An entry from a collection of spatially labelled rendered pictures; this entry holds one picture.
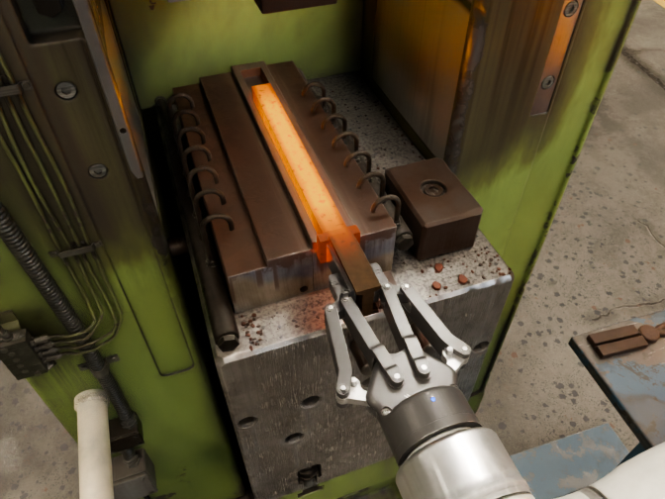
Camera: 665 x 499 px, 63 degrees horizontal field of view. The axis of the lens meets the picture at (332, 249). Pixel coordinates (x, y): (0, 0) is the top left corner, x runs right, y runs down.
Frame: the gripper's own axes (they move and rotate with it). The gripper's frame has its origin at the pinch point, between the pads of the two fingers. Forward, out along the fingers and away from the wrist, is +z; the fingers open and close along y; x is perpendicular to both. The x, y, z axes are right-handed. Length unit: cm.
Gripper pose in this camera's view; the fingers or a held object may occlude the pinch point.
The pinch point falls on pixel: (351, 271)
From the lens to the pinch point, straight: 56.9
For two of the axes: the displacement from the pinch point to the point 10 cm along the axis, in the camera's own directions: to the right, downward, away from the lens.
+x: 0.0, -6.9, -7.2
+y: 9.4, -2.4, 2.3
